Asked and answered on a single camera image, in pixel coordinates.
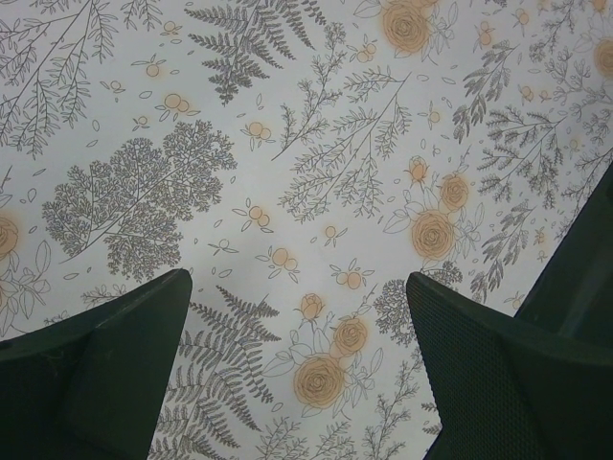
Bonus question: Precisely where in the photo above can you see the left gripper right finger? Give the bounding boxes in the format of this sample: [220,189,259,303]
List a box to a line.
[406,272,612,459]

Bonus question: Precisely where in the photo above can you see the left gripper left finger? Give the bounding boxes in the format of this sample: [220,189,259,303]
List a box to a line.
[1,269,193,459]

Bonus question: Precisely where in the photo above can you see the floral table mat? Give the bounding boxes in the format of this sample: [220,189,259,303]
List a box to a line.
[1,1,612,459]

